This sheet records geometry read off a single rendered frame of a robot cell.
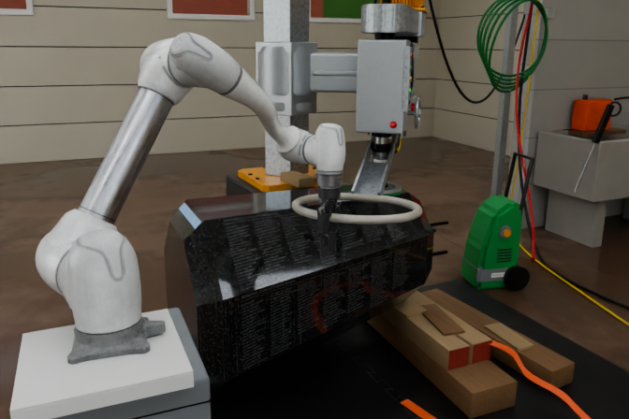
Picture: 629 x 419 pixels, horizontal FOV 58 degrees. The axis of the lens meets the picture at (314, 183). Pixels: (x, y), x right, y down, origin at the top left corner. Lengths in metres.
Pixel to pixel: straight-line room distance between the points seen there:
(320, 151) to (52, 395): 1.04
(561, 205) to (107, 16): 6.03
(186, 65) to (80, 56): 6.76
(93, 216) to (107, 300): 0.28
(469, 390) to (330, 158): 1.25
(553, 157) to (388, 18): 2.73
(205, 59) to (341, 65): 1.82
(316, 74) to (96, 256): 2.13
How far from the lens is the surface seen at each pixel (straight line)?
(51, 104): 8.30
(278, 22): 3.30
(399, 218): 1.96
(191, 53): 1.51
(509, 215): 3.79
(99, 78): 8.28
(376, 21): 2.58
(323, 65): 3.27
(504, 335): 3.10
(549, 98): 5.17
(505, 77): 4.75
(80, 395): 1.34
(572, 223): 5.11
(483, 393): 2.64
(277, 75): 3.22
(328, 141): 1.85
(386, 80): 2.61
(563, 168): 4.93
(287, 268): 2.33
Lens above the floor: 1.55
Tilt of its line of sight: 14 degrees down
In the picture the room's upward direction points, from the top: straight up
